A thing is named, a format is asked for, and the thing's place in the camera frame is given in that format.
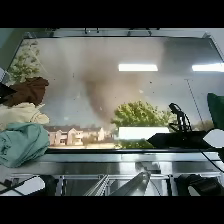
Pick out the pale teal garment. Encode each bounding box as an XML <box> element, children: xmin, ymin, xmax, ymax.
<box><xmin>0</xmin><ymin>122</ymin><xmax>51</xmax><ymax>169</ymax></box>

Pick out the dark green garment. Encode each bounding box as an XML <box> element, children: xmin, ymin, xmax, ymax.
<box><xmin>206</xmin><ymin>92</ymin><xmax>224</xmax><ymax>131</ymax></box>

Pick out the cream garment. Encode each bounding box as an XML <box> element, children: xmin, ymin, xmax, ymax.
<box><xmin>0</xmin><ymin>101</ymin><xmax>51</xmax><ymax>132</ymax></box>

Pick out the black cable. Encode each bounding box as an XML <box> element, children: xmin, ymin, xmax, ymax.
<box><xmin>167</xmin><ymin>102</ymin><xmax>193</xmax><ymax>133</ymax></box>

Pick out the brown garment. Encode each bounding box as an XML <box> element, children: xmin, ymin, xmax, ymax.
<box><xmin>3</xmin><ymin>76</ymin><xmax>50</xmax><ymax>108</ymax></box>

